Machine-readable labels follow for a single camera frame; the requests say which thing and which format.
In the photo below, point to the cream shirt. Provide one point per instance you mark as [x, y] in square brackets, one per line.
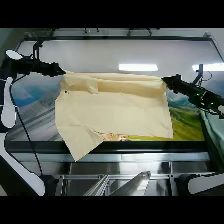
[113, 113]

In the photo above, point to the silver frame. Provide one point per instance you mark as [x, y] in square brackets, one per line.
[126, 173]

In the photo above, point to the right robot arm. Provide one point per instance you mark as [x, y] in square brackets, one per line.
[200, 95]

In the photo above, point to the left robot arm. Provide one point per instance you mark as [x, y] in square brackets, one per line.
[20, 66]

